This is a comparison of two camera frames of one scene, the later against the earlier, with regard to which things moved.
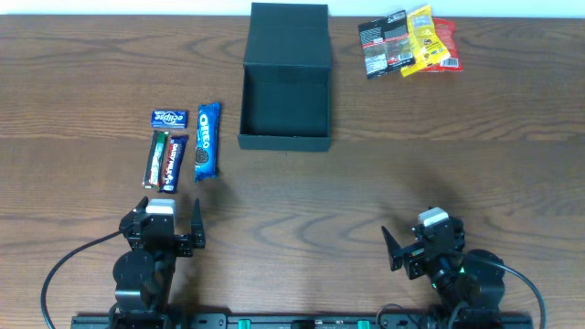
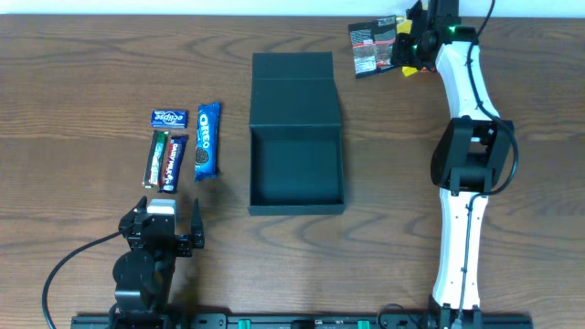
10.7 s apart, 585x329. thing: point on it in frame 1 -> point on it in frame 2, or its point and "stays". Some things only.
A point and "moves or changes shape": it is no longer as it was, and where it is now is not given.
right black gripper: [412, 255] -> [412, 18]
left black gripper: [184, 246] stays
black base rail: [302, 322] stays
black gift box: [285, 87] -> [296, 153]
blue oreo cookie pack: [207, 165] stays
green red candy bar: [155, 159] stays
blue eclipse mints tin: [169, 119] stays
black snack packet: [386, 44] moves or changes shape
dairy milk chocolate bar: [170, 179] stays
